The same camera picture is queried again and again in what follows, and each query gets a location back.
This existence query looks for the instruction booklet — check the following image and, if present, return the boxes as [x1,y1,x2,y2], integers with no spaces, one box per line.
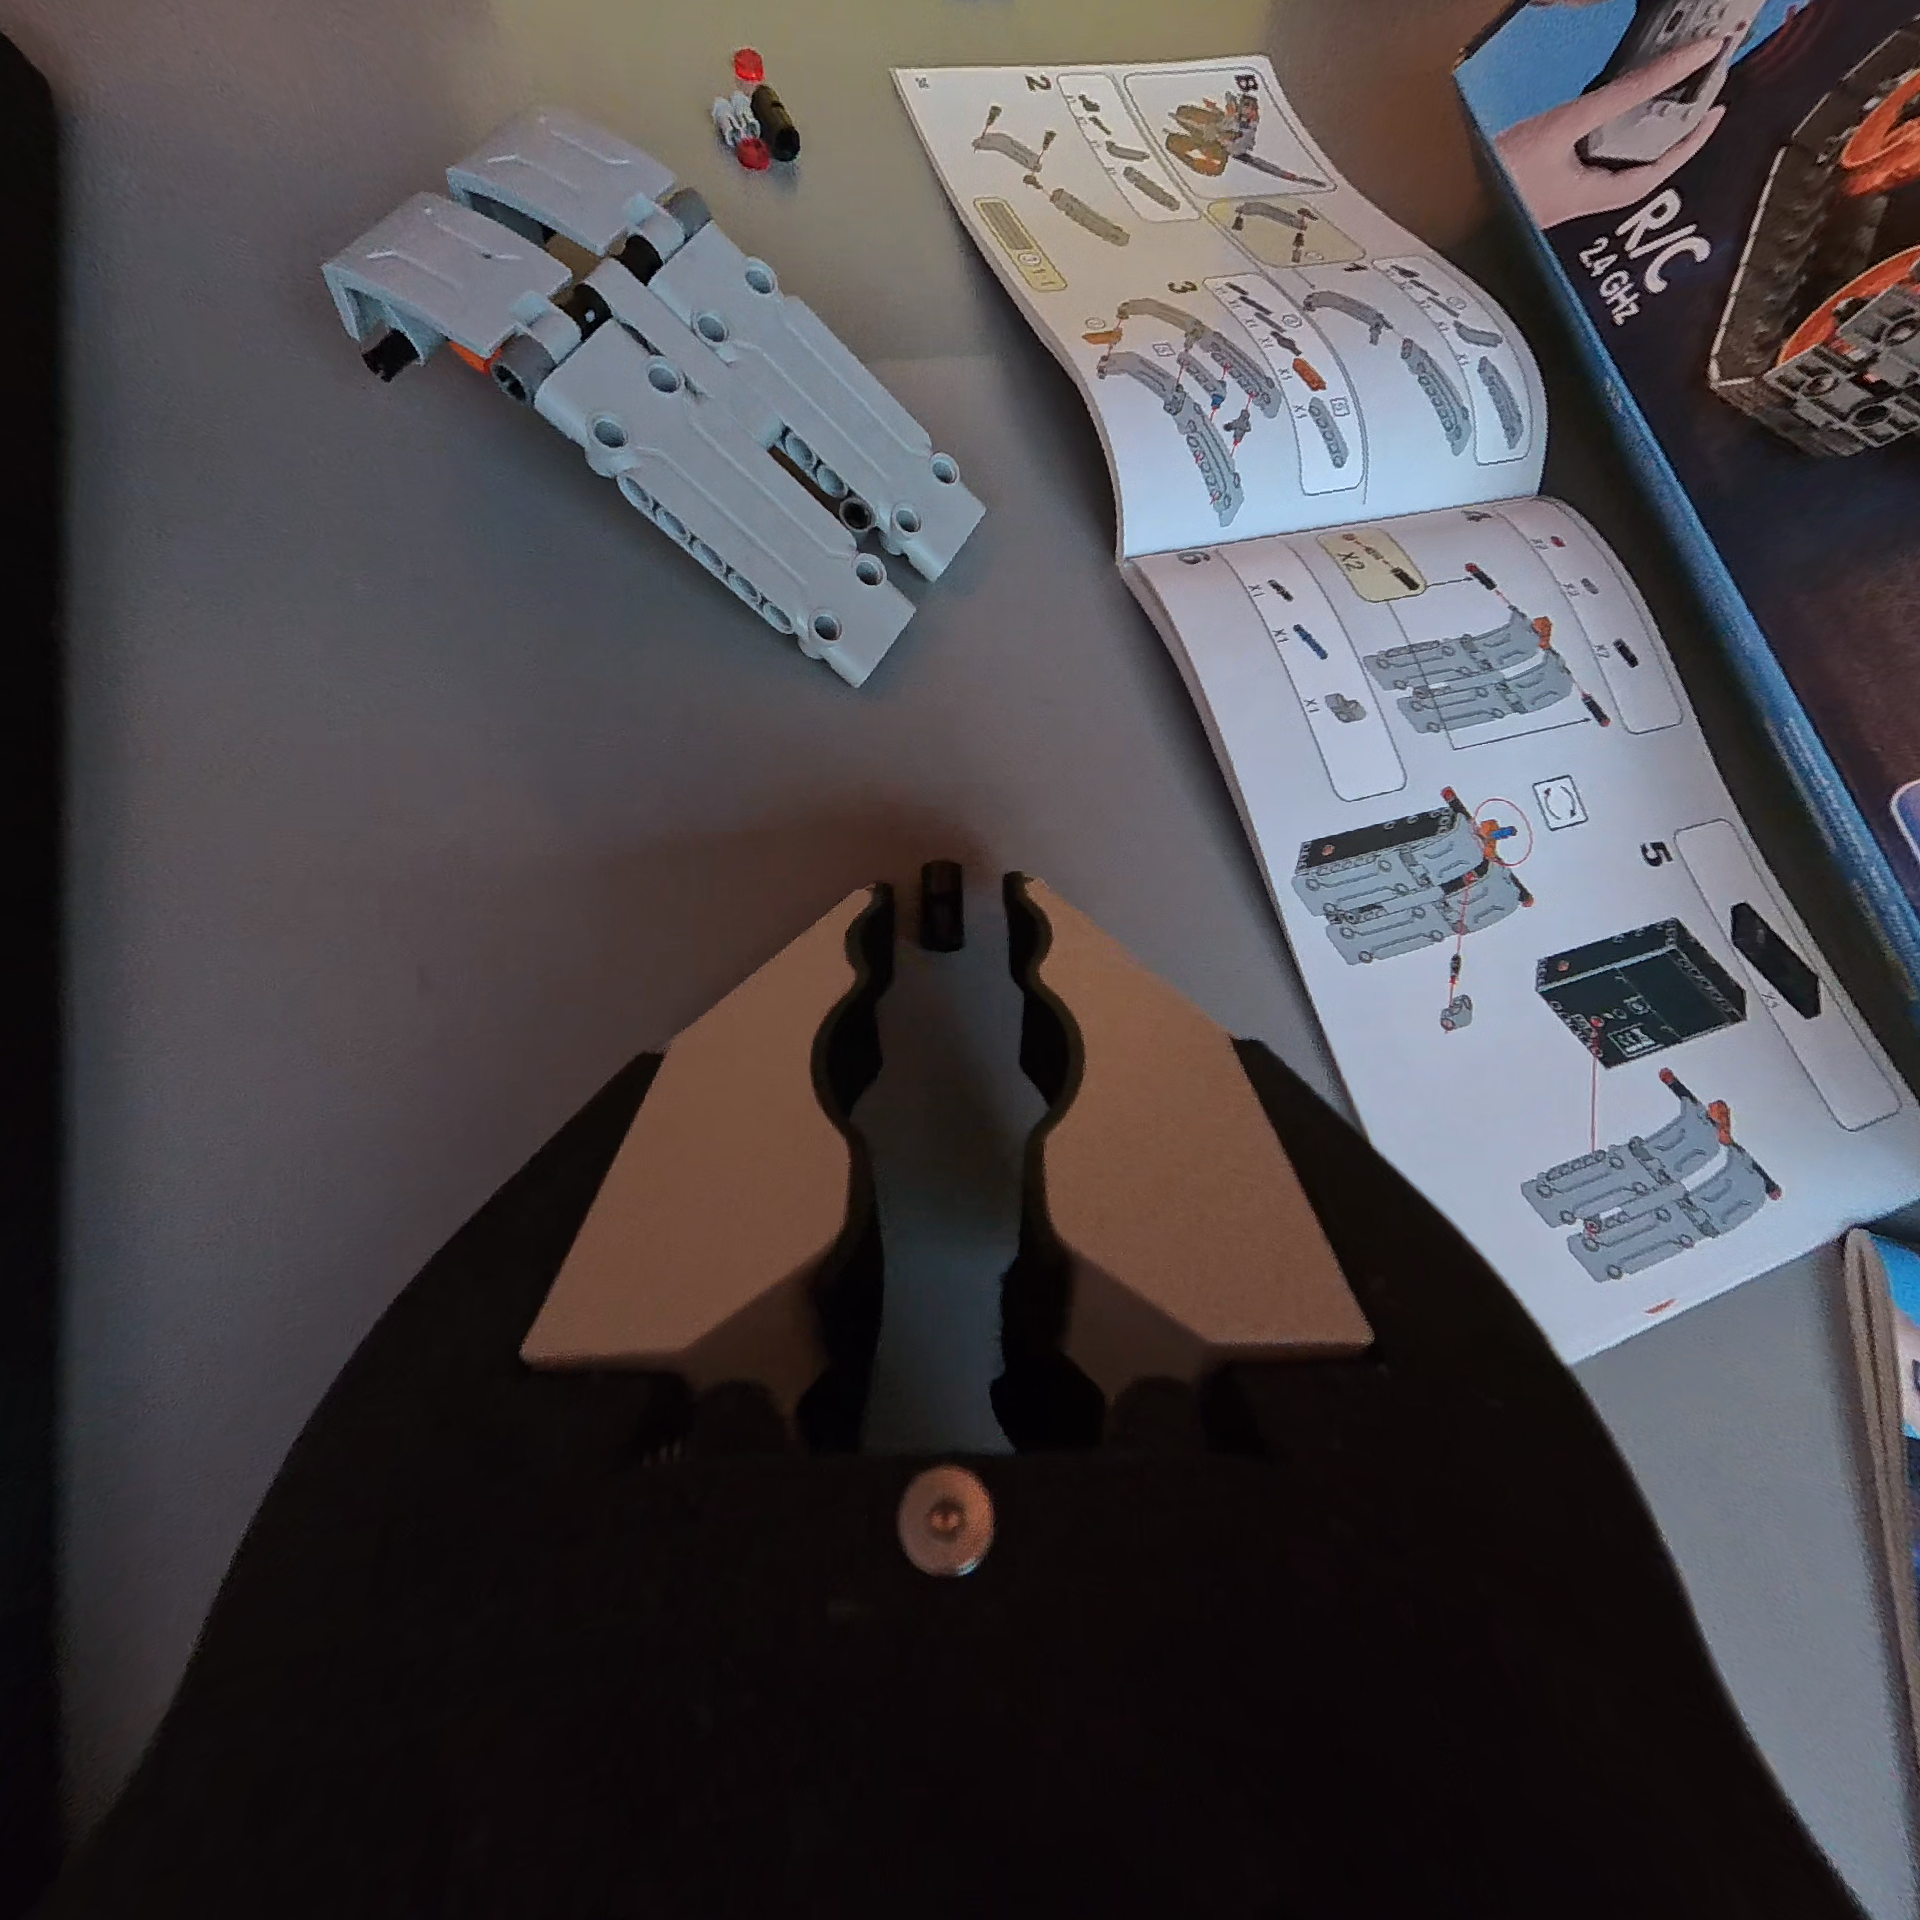
[890,57,1920,1363]

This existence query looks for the grey brick assembly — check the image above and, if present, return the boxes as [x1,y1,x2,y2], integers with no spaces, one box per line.
[320,106,989,693]

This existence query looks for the blue leaflet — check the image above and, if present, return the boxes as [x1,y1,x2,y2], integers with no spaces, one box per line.
[1841,1227,1920,1448]

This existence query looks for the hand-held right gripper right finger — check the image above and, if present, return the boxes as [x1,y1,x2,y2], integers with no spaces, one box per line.
[993,870,1375,1415]

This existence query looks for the blue toy box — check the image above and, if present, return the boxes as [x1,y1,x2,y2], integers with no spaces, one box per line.
[1452,0,1920,975]

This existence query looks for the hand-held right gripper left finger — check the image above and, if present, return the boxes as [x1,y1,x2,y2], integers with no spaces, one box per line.
[516,882,902,1421]

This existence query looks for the grey desk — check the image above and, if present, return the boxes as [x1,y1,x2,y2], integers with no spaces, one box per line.
[0,0,1920,1920]

